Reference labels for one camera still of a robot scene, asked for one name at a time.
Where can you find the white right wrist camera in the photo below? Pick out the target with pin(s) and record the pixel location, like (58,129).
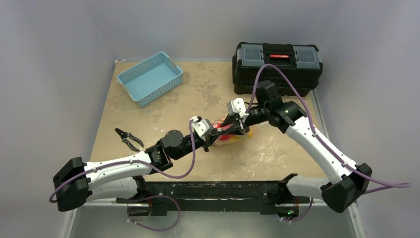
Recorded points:
(237,107)

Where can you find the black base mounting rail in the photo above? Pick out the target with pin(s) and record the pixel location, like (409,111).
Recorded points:
(264,197)

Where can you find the polka dot zip top bag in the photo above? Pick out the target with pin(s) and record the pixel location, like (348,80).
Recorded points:
(232,139)

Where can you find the light blue perforated basket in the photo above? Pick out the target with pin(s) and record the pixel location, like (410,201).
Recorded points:
(151,79)

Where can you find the black plastic toolbox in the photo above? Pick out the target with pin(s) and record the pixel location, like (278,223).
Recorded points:
(301,64)

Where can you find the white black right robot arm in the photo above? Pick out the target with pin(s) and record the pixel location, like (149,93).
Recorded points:
(346,180)

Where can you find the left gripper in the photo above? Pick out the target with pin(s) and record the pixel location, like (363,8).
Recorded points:
(210,137)

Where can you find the black handled pliers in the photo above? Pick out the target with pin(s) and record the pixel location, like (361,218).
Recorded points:
(126,138)

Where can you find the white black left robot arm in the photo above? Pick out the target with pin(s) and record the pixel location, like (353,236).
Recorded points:
(78,182)

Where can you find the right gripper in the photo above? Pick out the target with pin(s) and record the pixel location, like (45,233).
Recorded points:
(241,124)

